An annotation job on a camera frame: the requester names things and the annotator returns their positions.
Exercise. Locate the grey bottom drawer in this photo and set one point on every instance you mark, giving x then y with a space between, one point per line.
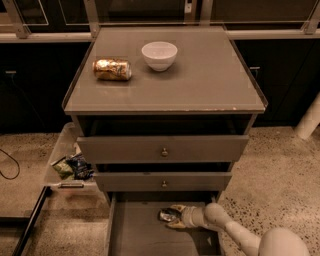
136 230

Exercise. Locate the grey middle drawer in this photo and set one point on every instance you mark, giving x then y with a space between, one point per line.
162 181

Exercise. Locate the grey drawer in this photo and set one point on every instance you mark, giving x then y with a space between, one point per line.
162 181
162 149
136 230

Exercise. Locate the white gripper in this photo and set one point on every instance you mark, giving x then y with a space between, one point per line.
188 217

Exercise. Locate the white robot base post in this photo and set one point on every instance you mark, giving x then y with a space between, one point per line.
310 120

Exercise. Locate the dark blue snack bag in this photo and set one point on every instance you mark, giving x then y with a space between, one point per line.
81 169

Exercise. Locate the silver blue redbull can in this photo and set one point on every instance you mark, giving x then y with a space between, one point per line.
169 215

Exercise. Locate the clear plastic storage bin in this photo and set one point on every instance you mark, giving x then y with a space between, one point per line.
66 147

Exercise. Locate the metal window railing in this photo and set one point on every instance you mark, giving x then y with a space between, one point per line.
82 20

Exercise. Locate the green snack bag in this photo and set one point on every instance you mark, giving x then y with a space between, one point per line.
63 169

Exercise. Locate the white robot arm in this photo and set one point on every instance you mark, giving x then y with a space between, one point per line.
275 242

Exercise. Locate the white ceramic bowl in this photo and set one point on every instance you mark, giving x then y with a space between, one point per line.
159 55

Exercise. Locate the grey top drawer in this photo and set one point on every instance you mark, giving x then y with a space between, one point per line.
162 149

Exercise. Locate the gold soda can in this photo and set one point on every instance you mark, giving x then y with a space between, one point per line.
112 69

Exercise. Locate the grey drawer cabinet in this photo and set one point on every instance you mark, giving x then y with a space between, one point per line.
208 90

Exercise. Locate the black metal floor frame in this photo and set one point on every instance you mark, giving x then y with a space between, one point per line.
24 225

